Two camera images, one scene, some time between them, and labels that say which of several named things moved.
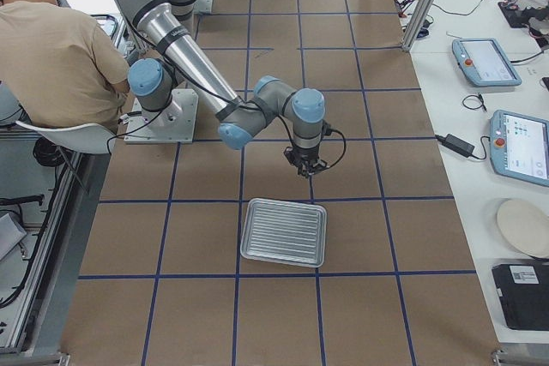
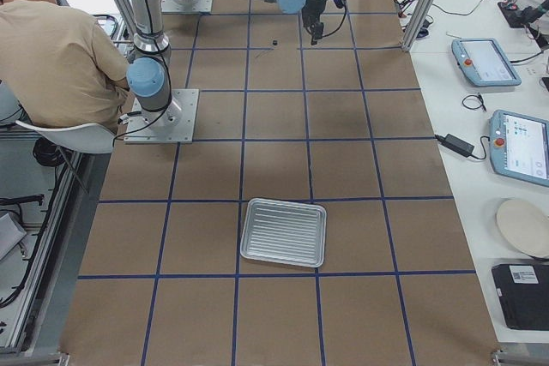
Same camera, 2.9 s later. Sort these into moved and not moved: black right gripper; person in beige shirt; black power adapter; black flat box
Moved: black right gripper
Not moved: black flat box; person in beige shirt; black power adapter
